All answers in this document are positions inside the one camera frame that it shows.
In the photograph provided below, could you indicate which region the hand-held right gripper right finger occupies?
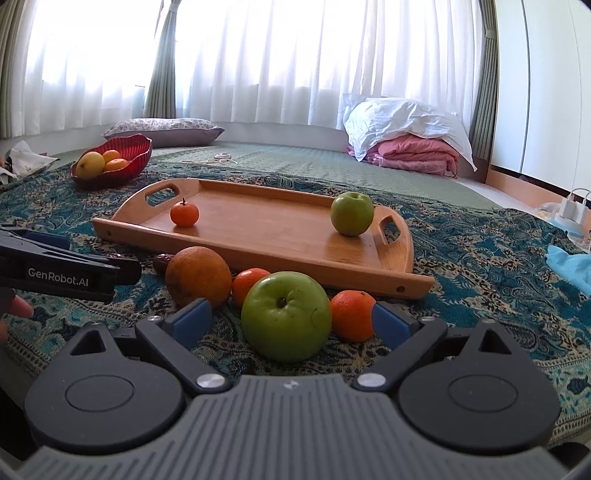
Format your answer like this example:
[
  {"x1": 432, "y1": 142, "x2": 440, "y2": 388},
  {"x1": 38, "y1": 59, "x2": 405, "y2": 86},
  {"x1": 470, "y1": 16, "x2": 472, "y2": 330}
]
[{"x1": 352, "y1": 301, "x2": 525, "y2": 394}]

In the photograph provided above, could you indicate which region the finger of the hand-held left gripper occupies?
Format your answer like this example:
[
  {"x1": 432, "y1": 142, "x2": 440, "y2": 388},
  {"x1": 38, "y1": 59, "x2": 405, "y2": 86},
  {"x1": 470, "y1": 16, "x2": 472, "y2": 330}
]
[{"x1": 0, "y1": 226, "x2": 119, "y2": 270}]

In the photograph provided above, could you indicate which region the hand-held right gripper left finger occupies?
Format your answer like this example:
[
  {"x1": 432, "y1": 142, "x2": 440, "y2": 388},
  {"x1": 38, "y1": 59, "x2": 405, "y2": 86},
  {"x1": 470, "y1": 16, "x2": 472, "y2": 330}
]
[{"x1": 69, "y1": 298, "x2": 232, "y2": 397}]

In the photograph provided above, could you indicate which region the large dull orange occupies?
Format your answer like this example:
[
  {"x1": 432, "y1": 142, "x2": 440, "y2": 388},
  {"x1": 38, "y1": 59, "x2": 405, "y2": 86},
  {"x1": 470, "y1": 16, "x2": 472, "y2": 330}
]
[{"x1": 165, "y1": 246, "x2": 232, "y2": 309}]

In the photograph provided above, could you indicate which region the small mandarin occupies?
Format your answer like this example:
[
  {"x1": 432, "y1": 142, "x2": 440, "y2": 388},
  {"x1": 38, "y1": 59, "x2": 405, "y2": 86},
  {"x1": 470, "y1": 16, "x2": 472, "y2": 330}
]
[{"x1": 231, "y1": 268, "x2": 272, "y2": 308}]

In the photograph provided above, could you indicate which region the green apple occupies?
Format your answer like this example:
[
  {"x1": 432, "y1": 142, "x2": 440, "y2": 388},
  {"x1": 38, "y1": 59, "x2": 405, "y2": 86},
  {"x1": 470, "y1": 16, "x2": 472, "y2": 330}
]
[
  {"x1": 330, "y1": 191, "x2": 375, "y2": 237},
  {"x1": 241, "y1": 271, "x2": 333, "y2": 363}
]

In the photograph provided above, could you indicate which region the stemmed mandarin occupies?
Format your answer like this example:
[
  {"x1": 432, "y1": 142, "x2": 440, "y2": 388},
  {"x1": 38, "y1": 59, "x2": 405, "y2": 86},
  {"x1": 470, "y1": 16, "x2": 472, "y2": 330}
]
[{"x1": 170, "y1": 198, "x2": 200, "y2": 228}]

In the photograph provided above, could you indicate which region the wooden serving tray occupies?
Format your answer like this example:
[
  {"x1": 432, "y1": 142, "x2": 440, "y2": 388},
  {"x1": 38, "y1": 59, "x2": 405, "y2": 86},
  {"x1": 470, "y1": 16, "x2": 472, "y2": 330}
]
[{"x1": 91, "y1": 178, "x2": 435, "y2": 300}]

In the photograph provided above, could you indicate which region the person's left hand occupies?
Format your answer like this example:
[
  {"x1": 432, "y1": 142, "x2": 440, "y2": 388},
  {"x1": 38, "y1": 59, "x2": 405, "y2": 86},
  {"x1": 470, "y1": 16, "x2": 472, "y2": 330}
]
[{"x1": 0, "y1": 286, "x2": 34, "y2": 342}]

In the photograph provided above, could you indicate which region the yellow mango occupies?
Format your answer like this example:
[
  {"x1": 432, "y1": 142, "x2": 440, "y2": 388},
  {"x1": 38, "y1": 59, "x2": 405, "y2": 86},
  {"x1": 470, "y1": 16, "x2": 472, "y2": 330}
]
[{"x1": 75, "y1": 151, "x2": 106, "y2": 180}]

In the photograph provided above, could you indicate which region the crumpled white paper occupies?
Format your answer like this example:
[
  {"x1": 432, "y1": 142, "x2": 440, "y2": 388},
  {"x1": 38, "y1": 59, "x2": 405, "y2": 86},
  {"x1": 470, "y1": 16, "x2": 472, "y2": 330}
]
[{"x1": 0, "y1": 141, "x2": 58, "y2": 185}]

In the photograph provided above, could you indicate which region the teal paisley blanket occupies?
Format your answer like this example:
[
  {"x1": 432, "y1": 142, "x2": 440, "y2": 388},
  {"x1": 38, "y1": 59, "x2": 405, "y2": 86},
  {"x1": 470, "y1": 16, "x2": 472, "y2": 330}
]
[{"x1": 0, "y1": 159, "x2": 591, "y2": 453}]

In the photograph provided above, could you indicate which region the red glass bowl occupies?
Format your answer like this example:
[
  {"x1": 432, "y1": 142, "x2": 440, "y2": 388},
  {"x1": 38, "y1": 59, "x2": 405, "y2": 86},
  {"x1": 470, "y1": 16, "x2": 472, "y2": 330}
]
[{"x1": 70, "y1": 133, "x2": 153, "y2": 189}]

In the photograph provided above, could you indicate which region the floral pillow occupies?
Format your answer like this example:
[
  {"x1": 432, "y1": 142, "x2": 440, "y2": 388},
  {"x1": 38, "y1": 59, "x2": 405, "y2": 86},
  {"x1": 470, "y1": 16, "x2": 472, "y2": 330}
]
[{"x1": 102, "y1": 117, "x2": 225, "y2": 148}]

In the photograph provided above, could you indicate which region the folded pink blanket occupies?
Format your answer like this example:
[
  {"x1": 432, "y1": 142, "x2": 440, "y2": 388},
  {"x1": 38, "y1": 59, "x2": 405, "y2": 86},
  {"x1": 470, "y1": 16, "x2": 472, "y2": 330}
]
[{"x1": 346, "y1": 134, "x2": 461, "y2": 178}]

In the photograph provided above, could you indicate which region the green woven mat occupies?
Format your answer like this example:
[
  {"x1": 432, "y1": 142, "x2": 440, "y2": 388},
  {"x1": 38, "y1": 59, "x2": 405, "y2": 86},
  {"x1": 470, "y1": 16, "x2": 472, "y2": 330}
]
[{"x1": 46, "y1": 141, "x2": 504, "y2": 210}]

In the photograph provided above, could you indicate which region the light blue cloth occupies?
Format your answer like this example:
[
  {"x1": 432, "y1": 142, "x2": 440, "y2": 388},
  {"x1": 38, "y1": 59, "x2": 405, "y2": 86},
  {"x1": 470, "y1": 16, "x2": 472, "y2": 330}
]
[{"x1": 546, "y1": 244, "x2": 591, "y2": 296}]

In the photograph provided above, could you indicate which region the green curtain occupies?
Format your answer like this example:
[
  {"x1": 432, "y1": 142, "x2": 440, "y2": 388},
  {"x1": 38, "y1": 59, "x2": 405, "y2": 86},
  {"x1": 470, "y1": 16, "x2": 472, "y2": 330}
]
[
  {"x1": 144, "y1": 0, "x2": 185, "y2": 121},
  {"x1": 468, "y1": 0, "x2": 499, "y2": 160},
  {"x1": 0, "y1": 0, "x2": 35, "y2": 139}
]

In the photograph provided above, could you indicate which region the white sheer curtain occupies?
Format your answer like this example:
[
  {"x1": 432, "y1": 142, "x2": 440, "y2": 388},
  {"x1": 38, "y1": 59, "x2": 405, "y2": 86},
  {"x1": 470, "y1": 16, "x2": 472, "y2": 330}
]
[
  {"x1": 174, "y1": 0, "x2": 485, "y2": 132},
  {"x1": 25, "y1": 0, "x2": 160, "y2": 127}
]

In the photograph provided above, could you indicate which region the white and pink bedding pile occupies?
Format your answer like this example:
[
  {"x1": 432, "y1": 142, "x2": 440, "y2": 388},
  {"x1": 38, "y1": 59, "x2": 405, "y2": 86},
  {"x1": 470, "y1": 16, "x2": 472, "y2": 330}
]
[{"x1": 342, "y1": 93, "x2": 478, "y2": 172}]

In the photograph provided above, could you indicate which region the white power adapter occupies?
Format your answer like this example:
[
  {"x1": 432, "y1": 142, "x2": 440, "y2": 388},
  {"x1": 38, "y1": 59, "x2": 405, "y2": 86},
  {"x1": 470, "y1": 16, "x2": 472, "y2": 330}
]
[
  {"x1": 557, "y1": 189, "x2": 576, "y2": 221},
  {"x1": 575, "y1": 187, "x2": 591, "y2": 232}
]

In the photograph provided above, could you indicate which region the white wardrobe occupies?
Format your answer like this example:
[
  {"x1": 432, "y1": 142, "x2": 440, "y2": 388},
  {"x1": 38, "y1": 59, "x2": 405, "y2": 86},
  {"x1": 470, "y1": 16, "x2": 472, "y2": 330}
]
[{"x1": 489, "y1": 0, "x2": 591, "y2": 208}]

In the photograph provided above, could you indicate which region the white coiled cable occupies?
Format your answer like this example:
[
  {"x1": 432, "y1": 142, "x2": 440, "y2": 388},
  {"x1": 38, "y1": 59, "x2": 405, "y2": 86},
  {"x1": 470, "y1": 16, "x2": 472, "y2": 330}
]
[{"x1": 182, "y1": 151, "x2": 238, "y2": 167}]

